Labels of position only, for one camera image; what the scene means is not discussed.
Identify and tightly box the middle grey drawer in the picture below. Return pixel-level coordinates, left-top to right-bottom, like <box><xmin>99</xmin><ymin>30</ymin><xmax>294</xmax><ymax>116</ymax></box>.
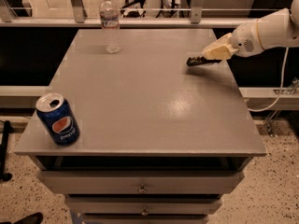
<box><xmin>66</xmin><ymin>196</ymin><xmax>221</xmax><ymax>215</ymax></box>

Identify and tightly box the black office chair base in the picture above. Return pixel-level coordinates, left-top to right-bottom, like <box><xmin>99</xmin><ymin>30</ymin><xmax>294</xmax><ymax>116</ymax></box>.
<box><xmin>121</xmin><ymin>0</ymin><xmax>146</xmax><ymax>18</ymax></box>

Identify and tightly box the blue pepsi can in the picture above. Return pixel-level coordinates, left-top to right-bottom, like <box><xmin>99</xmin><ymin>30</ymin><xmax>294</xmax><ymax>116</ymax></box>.
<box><xmin>36</xmin><ymin>92</ymin><xmax>80</xmax><ymax>146</ymax></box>

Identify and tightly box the bottom grey drawer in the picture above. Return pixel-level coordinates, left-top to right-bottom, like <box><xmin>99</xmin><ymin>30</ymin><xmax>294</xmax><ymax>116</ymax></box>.
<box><xmin>83</xmin><ymin>214</ymin><xmax>208</xmax><ymax>224</ymax></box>

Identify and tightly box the grey drawer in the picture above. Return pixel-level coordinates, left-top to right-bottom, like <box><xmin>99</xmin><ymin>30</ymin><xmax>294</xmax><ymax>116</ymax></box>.
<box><xmin>83</xmin><ymin>214</ymin><xmax>208</xmax><ymax>224</ymax></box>
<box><xmin>66</xmin><ymin>196</ymin><xmax>221</xmax><ymax>215</ymax></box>
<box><xmin>38</xmin><ymin>171</ymin><xmax>244</xmax><ymax>194</ymax></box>

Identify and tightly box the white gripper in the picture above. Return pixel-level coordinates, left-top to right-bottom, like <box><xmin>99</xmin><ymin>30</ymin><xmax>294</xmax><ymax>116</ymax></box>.
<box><xmin>202</xmin><ymin>20</ymin><xmax>264</xmax><ymax>60</ymax></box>

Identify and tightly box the black rxbar chocolate bar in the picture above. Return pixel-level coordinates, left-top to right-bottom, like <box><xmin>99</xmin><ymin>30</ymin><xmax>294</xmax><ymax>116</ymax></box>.
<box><xmin>187</xmin><ymin>57</ymin><xmax>221</xmax><ymax>67</ymax></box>

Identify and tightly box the metal railing frame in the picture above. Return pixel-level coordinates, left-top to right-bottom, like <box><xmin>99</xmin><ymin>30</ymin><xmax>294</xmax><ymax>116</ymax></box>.
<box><xmin>0</xmin><ymin>0</ymin><xmax>275</xmax><ymax>29</ymax></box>

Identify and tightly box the black shoe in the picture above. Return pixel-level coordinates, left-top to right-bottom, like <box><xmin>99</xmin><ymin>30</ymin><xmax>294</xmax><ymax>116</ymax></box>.
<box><xmin>14</xmin><ymin>212</ymin><xmax>43</xmax><ymax>224</ymax></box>

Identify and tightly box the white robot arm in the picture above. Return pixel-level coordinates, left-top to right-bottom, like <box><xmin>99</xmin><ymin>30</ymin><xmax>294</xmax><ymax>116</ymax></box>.
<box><xmin>202</xmin><ymin>0</ymin><xmax>299</xmax><ymax>60</ymax></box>

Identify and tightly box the clear plastic water bottle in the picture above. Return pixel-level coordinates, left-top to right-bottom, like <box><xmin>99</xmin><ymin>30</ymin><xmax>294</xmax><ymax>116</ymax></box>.
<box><xmin>99</xmin><ymin>0</ymin><xmax>121</xmax><ymax>54</ymax></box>

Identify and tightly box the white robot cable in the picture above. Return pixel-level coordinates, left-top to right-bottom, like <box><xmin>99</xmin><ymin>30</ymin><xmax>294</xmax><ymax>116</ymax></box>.
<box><xmin>248</xmin><ymin>46</ymin><xmax>290</xmax><ymax>113</ymax></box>

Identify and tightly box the top grey drawer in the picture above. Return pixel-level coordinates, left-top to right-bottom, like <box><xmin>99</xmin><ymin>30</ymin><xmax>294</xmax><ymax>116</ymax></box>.
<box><xmin>38</xmin><ymin>171</ymin><xmax>244</xmax><ymax>194</ymax></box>

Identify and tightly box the grey drawer cabinet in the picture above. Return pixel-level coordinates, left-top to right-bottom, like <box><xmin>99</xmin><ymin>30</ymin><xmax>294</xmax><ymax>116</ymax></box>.
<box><xmin>14</xmin><ymin>28</ymin><xmax>268</xmax><ymax>224</ymax></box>

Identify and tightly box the black stand on floor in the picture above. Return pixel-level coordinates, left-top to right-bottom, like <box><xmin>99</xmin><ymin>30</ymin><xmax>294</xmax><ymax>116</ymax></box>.
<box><xmin>0</xmin><ymin>120</ymin><xmax>14</xmax><ymax>182</ymax></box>

